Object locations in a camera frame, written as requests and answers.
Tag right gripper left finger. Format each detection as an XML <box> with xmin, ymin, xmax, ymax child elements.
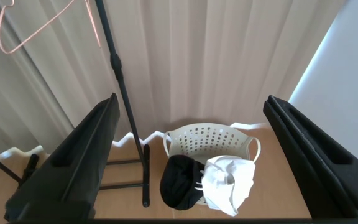
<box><xmin>4</xmin><ymin>92</ymin><xmax>121</xmax><ymax>222</ymax></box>

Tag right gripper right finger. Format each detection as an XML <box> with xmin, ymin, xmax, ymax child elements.
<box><xmin>262</xmin><ymin>95</ymin><xmax>358</xmax><ymax>219</ymax></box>

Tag black garment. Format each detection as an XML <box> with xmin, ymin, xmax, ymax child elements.
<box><xmin>159</xmin><ymin>154</ymin><xmax>205</xmax><ymax>211</ymax></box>

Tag black clothes rack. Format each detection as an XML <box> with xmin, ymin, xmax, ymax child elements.
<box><xmin>0</xmin><ymin>0</ymin><xmax>152</xmax><ymax>208</ymax></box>

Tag white laundry basket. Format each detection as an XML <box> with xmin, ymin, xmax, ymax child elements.
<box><xmin>162</xmin><ymin>123</ymin><xmax>262</xmax><ymax>208</ymax></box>

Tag white garment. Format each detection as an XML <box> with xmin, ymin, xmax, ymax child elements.
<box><xmin>199</xmin><ymin>155</ymin><xmax>257</xmax><ymax>217</ymax></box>

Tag beige curtain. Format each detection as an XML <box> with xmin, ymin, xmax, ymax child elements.
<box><xmin>0</xmin><ymin>0</ymin><xmax>347</xmax><ymax>156</ymax></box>

